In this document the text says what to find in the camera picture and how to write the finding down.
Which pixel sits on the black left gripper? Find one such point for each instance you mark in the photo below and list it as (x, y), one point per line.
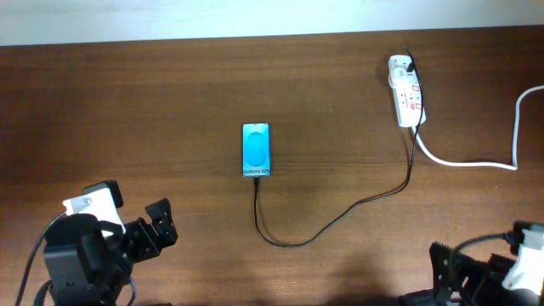
(150, 241)

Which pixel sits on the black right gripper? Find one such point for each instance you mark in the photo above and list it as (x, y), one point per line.
(461, 276)

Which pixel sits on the blue Galaxy S25 smartphone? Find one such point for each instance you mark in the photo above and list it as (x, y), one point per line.
(256, 150)

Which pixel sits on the white power strip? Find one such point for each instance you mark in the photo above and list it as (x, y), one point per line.
(407, 100)

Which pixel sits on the white charger adapter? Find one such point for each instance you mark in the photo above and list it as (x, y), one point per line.
(400, 77)

